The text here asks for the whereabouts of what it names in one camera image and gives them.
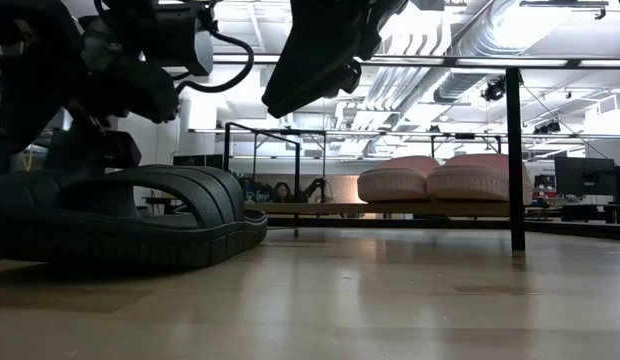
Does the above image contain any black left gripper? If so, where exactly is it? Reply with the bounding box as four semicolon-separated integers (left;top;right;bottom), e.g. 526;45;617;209
0;0;181;153

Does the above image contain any black rubber slide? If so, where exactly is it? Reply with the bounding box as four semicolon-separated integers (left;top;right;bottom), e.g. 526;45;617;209
0;163;269;270

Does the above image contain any pink rubber slide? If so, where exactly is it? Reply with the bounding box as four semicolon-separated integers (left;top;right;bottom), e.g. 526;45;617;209
425;152;534;207
356;154;441;204

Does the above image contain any long ceiling light bar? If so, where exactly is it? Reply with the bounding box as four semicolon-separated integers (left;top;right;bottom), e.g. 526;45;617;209
212;52;620;71

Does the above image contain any black ceiling spotlight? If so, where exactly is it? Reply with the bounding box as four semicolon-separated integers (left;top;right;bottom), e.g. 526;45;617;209
481;74;507;103

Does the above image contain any person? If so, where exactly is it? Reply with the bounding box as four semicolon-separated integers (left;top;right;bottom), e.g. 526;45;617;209
272;180;294;204

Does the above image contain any black camera cable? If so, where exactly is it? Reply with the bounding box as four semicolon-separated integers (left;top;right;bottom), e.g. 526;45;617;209
172;27;255;95

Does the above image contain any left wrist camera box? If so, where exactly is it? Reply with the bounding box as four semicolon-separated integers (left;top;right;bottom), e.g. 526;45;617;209
139;0;215;77

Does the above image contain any large silver ventilation duct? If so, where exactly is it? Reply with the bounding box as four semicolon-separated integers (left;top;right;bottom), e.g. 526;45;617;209
432;0;599;104

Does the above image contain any wooden shelf with black frame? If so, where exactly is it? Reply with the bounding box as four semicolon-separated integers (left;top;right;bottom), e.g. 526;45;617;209
223;67;527;255

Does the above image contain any black metal table frame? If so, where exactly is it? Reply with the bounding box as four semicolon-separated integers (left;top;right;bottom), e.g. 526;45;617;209
266;216;620;242

